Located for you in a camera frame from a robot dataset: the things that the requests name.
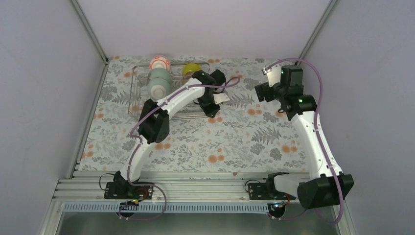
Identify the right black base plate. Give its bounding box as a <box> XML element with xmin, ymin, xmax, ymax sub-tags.
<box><xmin>245</xmin><ymin>181</ymin><xmax>297</xmax><ymax>200</ymax></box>

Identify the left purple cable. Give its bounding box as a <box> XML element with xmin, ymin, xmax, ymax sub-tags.
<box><xmin>126</xmin><ymin>76</ymin><xmax>241</xmax><ymax>184</ymax></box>

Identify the yellow green bowl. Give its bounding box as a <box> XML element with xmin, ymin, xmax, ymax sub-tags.
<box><xmin>182</xmin><ymin>63</ymin><xmax>201</xmax><ymax>77</ymax></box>

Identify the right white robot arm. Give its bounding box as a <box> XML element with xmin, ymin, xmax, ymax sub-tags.
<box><xmin>255</xmin><ymin>65</ymin><xmax>354</xmax><ymax>210</ymax></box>

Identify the red patterned white bowl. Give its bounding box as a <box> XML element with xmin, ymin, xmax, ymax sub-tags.
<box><xmin>149</xmin><ymin>55</ymin><xmax>171</xmax><ymax>71</ymax></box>

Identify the wire dish rack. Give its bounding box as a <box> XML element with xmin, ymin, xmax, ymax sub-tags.
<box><xmin>128</xmin><ymin>62</ymin><xmax>215</xmax><ymax>120</ymax></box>

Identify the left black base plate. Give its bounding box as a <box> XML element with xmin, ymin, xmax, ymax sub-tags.
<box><xmin>103</xmin><ymin>177</ymin><xmax>154</xmax><ymax>201</ymax></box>

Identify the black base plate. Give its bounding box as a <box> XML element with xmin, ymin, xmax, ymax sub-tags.
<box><xmin>103</xmin><ymin>177</ymin><xmax>154</xmax><ymax>201</ymax></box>
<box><xmin>245</xmin><ymin>181</ymin><xmax>297</xmax><ymax>200</ymax></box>

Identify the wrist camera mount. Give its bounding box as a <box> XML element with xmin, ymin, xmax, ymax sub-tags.
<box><xmin>262</xmin><ymin>64</ymin><xmax>282</xmax><ymax>87</ymax></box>
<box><xmin>213</xmin><ymin>93</ymin><xmax>230</xmax><ymax>105</ymax></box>

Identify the lower pale green bowl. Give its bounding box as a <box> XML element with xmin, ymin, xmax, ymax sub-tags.
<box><xmin>147</xmin><ymin>78</ymin><xmax>171</xmax><ymax>100</ymax></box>

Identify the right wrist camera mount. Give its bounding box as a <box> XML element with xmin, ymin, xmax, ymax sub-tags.
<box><xmin>262</xmin><ymin>64</ymin><xmax>282</xmax><ymax>87</ymax></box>

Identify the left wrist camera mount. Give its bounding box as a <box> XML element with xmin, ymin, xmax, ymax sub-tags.
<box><xmin>213</xmin><ymin>93</ymin><xmax>230</xmax><ymax>105</ymax></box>

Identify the floral tablecloth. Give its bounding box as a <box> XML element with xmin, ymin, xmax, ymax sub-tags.
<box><xmin>78</xmin><ymin>56</ymin><xmax>307</xmax><ymax>173</ymax></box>

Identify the aluminium rail frame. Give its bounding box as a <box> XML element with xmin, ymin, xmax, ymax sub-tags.
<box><xmin>51</xmin><ymin>170</ymin><xmax>345</xmax><ymax>203</ymax></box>

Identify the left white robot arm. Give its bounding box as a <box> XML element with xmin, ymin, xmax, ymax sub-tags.
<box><xmin>114</xmin><ymin>70</ymin><xmax>229</xmax><ymax>198</ymax></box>

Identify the grey slotted cable duct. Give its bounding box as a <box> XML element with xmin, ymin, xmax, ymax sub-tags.
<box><xmin>62</xmin><ymin>202</ymin><xmax>269</xmax><ymax>214</ymax></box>

